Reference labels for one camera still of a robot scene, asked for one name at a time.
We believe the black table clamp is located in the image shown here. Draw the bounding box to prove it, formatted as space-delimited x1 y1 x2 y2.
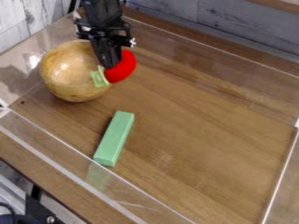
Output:
25 185 66 224

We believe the green rectangular block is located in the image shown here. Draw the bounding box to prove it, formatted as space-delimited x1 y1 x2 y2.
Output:
94 111 135 167

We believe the clear acrylic tray wall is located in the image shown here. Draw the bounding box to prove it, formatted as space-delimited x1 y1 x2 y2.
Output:
0 10 299 224

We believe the black cable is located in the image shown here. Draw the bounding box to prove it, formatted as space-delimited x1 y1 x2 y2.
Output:
0 202 19 224

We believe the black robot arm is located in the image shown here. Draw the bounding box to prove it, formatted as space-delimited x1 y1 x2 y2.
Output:
74 0 137 68

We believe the red strawberry toy with leaf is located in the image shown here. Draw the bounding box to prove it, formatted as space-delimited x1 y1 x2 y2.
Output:
90 50 137 88

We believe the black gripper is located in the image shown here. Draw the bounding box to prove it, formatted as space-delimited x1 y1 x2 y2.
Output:
74 17 137 68

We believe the wooden bowl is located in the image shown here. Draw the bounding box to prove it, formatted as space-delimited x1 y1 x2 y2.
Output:
41 40 113 102

